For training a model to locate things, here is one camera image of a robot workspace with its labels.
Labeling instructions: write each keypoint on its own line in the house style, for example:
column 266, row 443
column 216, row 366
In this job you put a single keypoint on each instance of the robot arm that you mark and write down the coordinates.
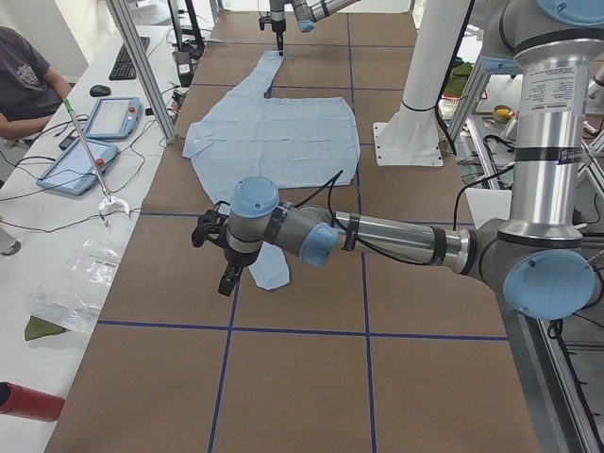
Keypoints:
column 306, row 16
column 532, row 259

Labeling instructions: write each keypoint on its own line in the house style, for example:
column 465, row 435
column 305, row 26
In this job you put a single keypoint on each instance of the blue teach pendant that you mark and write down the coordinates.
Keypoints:
column 72, row 171
column 113, row 118

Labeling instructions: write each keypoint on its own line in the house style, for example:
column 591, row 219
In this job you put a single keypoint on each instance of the white camera mast pedestal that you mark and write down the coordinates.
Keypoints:
column 411, row 137

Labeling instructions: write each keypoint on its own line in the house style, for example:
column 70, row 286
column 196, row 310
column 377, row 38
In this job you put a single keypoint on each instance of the reacher grabber stick tool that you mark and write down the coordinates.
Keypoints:
column 110, row 203

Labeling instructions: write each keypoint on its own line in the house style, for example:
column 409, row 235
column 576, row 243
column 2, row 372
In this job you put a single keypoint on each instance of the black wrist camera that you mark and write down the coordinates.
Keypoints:
column 264, row 21
column 211, row 227

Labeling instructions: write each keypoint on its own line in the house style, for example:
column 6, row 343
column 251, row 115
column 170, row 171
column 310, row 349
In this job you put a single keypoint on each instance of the green cloth piece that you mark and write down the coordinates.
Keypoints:
column 37, row 328

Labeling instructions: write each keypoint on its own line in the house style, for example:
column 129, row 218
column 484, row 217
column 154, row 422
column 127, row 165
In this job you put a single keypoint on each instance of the aluminium frame post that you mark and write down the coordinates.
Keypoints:
column 121, row 17

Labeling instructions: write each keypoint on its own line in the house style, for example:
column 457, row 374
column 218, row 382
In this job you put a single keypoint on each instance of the light blue button-up shirt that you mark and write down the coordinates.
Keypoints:
column 249, row 147

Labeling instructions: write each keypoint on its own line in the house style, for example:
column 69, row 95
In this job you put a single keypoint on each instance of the clear plastic bag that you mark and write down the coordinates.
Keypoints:
column 74, row 296

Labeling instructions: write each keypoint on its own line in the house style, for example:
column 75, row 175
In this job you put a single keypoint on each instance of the black computer mouse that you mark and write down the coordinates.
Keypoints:
column 99, row 90

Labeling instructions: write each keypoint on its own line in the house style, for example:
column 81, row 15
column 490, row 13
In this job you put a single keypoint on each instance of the red cylindrical bottle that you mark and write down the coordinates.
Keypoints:
column 24, row 402

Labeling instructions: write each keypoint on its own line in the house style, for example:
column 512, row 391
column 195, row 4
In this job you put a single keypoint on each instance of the far blue teach pendant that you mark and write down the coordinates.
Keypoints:
column 113, row 118

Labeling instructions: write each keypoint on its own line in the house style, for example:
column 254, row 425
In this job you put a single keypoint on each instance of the seated person in grey shirt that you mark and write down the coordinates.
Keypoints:
column 31, row 89

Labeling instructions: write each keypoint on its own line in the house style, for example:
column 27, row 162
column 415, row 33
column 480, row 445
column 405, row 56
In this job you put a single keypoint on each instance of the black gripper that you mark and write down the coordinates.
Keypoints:
column 277, row 23
column 235, row 258

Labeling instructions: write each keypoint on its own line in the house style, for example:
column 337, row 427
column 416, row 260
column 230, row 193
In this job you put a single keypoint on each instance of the black computer keyboard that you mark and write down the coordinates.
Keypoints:
column 123, row 67

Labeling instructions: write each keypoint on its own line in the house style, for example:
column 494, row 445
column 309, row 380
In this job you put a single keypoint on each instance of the near blue teach pendant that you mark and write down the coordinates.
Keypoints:
column 72, row 171

